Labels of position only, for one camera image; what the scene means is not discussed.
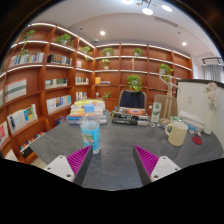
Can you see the stack of dark books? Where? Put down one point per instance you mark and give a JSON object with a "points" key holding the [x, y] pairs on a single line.
{"points": [[130, 116]]}

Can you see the branched ceiling lamp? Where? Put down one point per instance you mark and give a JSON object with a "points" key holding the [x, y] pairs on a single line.
{"points": [[147, 11]]}

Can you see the tall white green carton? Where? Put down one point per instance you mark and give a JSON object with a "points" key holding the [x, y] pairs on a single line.
{"points": [[156, 112]]}

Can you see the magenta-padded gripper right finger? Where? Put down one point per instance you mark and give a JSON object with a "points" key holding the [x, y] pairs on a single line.
{"points": [[163, 166]]}

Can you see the stack of colourful books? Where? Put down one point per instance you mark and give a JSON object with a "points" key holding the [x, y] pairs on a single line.
{"points": [[76, 111]]}

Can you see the clear blue-capped water bottle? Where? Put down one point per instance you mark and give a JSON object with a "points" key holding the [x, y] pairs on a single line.
{"points": [[90, 133]]}

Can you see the wooden artist mannequin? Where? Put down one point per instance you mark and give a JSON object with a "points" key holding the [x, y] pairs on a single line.
{"points": [[169, 93]]}

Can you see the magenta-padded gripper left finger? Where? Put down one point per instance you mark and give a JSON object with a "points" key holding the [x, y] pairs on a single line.
{"points": [[58, 166]]}

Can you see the round recessed ceiling light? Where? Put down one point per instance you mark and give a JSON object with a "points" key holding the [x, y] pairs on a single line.
{"points": [[184, 43], [102, 33]]}

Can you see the white vase with pink flowers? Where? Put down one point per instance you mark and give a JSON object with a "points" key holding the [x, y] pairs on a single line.
{"points": [[210, 116]]}

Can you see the flat round red coaster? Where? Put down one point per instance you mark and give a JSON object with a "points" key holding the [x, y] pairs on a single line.
{"points": [[197, 140]]}

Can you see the grey curtain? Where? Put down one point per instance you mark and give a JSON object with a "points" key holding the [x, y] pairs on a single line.
{"points": [[213, 72]]}

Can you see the wooden shelf unit with books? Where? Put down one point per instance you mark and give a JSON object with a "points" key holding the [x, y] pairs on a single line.
{"points": [[33, 93]]}

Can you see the small green white box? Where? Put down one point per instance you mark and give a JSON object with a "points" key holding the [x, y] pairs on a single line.
{"points": [[176, 119]]}

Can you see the white wall socket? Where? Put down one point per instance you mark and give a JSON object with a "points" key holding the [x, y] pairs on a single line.
{"points": [[190, 99]]}

